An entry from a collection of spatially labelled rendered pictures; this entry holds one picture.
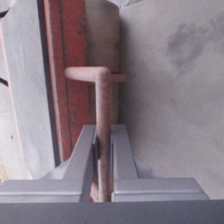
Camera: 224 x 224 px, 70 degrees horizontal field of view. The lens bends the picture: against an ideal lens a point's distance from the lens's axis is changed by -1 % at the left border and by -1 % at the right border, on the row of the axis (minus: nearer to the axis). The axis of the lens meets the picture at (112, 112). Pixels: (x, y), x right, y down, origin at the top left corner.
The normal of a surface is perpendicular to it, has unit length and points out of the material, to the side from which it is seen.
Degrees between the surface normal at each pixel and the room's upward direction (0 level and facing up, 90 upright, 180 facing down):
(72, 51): 90
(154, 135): 0
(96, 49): 65
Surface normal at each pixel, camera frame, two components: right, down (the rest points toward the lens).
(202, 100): -0.75, 0.18
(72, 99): 0.66, 0.20
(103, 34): 0.45, 0.24
